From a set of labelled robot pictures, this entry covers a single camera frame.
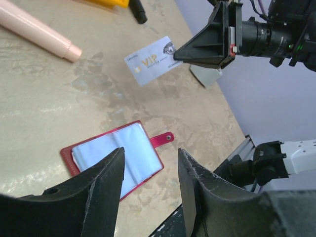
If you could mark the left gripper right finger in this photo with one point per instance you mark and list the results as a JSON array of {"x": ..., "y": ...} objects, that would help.
[{"x": 213, "y": 207}]

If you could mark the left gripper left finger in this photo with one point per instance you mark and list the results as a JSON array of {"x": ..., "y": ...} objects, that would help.
[{"x": 70, "y": 209}]

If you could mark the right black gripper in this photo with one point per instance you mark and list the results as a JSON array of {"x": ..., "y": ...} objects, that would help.
[{"x": 216, "y": 45}]

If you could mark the silver VIP card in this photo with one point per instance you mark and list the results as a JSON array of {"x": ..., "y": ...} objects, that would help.
[{"x": 152, "y": 61}]

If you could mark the red leather card holder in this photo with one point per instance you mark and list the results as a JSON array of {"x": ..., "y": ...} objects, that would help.
[{"x": 124, "y": 158}]

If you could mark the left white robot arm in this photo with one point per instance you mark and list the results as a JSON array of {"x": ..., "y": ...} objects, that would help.
[{"x": 269, "y": 162}]

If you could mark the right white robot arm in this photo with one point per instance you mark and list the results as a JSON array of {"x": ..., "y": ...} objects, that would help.
[{"x": 288, "y": 31}]

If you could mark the black microphone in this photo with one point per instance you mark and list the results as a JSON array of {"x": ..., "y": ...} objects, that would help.
[{"x": 138, "y": 11}]

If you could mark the yellow plastic bin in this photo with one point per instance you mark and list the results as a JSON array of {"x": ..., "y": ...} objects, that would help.
[{"x": 111, "y": 3}]

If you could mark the pink microphone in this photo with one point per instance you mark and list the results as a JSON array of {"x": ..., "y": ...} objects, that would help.
[{"x": 32, "y": 29}]

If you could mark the aluminium frame rail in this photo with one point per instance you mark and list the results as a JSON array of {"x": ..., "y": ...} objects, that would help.
[{"x": 245, "y": 150}]

